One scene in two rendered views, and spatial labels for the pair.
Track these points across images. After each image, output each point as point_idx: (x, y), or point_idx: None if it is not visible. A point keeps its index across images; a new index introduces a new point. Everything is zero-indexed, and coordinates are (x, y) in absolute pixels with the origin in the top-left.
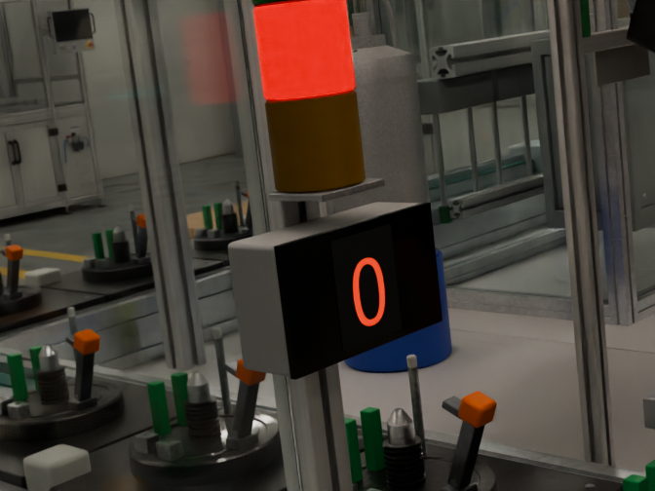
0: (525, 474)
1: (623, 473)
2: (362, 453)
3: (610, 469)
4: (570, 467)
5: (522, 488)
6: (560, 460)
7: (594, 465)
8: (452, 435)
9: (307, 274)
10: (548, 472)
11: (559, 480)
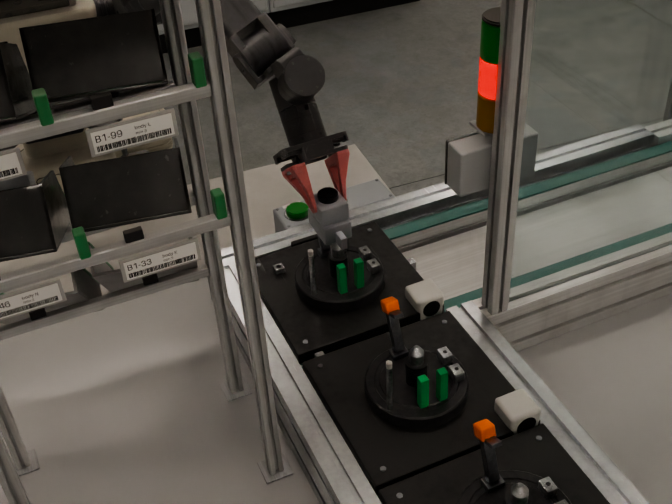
0: (338, 393)
1: (285, 386)
2: (408, 470)
3: (286, 394)
4: (302, 406)
5: (350, 380)
6: (300, 417)
7: (289, 402)
8: (332, 485)
9: None
10: (326, 389)
11: (328, 379)
